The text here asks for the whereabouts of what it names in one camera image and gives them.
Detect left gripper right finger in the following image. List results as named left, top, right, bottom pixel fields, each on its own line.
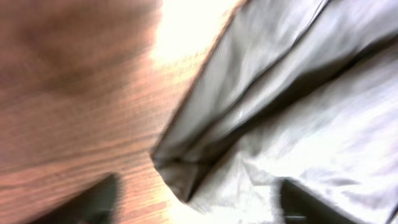
left=279, top=179, right=355, bottom=224

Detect grey shorts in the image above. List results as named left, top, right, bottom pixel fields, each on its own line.
left=151, top=0, right=397, bottom=223

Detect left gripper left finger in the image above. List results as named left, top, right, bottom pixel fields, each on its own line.
left=30, top=174, right=120, bottom=224

